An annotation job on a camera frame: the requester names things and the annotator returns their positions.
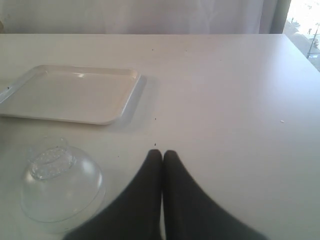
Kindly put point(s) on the white rectangular plastic tray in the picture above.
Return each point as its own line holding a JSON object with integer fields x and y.
{"x": 73, "y": 94}

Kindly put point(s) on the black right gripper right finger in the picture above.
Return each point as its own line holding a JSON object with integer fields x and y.
{"x": 190, "y": 214}

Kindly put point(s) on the clear dome shaker lid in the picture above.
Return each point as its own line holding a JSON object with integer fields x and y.
{"x": 62, "y": 186}

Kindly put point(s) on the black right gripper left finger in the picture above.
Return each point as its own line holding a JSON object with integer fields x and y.
{"x": 135, "y": 213}

